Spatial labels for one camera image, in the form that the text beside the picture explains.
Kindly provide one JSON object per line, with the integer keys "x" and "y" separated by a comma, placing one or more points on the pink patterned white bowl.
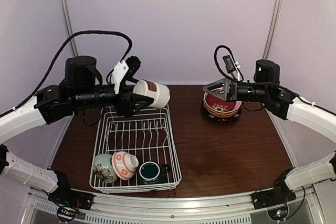
{"x": 124, "y": 164}

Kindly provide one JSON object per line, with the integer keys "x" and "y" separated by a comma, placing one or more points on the dark teal mug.
{"x": 151, "y": 172}

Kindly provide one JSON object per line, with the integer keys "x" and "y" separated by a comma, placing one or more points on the white cup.
{"x": 159, "y": 92}

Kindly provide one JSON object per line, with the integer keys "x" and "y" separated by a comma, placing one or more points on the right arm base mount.
{"x": 275, "y": 199}

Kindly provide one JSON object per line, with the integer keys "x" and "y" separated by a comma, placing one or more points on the dark brown bowl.
{"x": 220, "y": 104}

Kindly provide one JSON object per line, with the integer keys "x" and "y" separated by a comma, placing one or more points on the left aluminium frame post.
{"x": 66, "y": 17}

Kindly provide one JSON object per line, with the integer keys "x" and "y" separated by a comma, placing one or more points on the black striped plate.
{"x": 232, "y": 118}

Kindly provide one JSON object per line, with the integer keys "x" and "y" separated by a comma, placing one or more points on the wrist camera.
{"x": 230, "y": 66}
{"x": 123, "y": 71}

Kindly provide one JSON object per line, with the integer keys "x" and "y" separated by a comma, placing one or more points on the yellow dotted plate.
{"x": 221, "y": 110}

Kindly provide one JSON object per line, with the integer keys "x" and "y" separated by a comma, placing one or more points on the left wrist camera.
{"x": 123, "y": 71}

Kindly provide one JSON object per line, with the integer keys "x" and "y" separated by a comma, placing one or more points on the light pink plate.
{"x": 223, "y": 110}

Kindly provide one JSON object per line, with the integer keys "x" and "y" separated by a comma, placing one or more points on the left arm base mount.
{"x": 68, "y": 201}

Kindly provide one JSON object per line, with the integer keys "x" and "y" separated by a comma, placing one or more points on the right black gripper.
{"x": 234, "y": 89}

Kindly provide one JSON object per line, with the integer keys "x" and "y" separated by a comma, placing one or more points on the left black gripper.
{"x": 135, "y": 97}

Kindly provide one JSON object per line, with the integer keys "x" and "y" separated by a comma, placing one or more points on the white wire dish rack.
{"x": 148, "y": 135}

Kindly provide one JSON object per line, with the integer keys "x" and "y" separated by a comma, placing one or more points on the right aluminium frame post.
{"x": 276, "y": 11}

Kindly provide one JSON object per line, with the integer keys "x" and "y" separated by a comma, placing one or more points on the green floral cup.
{"x": 105, "y": 167}

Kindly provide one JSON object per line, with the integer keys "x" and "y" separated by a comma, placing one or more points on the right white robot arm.
{"x": 286, "y": 105}

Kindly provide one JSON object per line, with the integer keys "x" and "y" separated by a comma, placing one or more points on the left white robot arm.
{"x": 47, "y": 106}

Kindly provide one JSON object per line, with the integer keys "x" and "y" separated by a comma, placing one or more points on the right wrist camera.
{"x": 230, "y": 66}

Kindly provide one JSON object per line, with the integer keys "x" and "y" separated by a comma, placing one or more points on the aluminium front rail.
{"x": 235, "y": 208}

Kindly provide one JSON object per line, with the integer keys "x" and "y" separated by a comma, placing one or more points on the aluminium frame post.
{"x": 66, "y": 17}
{"x": 276, "y": 11}

